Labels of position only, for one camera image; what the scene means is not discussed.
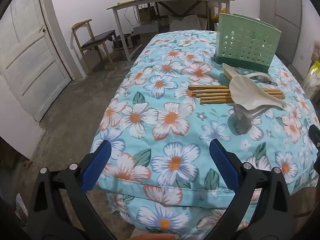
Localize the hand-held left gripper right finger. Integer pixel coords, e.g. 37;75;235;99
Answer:
205;138;293;240

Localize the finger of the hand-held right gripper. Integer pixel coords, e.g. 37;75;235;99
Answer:
309;124;320;157

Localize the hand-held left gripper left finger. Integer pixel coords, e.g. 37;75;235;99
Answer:
26;139;118;240

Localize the small dark knife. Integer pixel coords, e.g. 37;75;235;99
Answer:
250;77;278;86

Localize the white plastic spoon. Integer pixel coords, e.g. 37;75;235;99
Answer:
222;63;270;82
228;76;288;111

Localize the bundle of wooden chopsticks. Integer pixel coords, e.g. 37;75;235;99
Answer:
188;85;281;92

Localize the green perforated utensil holder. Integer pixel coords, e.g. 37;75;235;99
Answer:
214;12;282;73

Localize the yellow rice bag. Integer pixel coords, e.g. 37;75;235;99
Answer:
302;60;320;98

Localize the floral blue tablecloth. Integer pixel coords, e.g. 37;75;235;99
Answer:
90;30;320;240

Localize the grey refrigerator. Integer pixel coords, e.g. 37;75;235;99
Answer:
259;0;303;64

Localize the black case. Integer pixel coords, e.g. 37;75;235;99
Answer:
112;33;140;51

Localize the wooden chair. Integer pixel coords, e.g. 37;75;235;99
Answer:
72;19;117;75

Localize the white panelled door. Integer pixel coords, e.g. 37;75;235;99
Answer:
0;0;73;123

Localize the yellow plastic bag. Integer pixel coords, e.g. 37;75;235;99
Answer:
211;5;231;23

